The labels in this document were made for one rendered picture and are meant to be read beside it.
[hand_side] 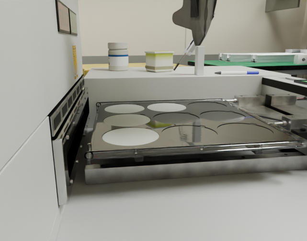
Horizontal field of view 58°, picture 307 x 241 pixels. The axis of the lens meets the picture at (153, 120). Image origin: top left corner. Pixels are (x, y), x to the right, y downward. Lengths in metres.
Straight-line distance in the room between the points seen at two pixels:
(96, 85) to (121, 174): 0.36
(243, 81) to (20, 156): 0.73
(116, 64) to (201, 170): 0.57
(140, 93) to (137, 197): 0.41
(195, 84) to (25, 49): 0.62
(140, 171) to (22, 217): 0.28
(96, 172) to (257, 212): 0.27
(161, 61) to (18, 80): 0.71
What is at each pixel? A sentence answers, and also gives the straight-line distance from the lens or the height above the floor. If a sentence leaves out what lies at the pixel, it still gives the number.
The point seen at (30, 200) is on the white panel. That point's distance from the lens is 0.29.
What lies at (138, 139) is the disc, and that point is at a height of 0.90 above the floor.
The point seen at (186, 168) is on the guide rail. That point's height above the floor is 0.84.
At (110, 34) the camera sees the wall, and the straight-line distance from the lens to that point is 3.66.
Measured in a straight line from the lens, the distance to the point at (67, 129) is 0.42.
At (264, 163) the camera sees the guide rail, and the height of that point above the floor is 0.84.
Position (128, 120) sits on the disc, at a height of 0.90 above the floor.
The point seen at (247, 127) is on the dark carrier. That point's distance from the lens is 0.58.
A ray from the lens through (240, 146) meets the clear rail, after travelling 0.47.
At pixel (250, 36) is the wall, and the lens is 4.46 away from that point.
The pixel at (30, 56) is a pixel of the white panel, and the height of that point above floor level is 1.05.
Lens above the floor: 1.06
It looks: 16 degrees down
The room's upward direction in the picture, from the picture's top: straight up
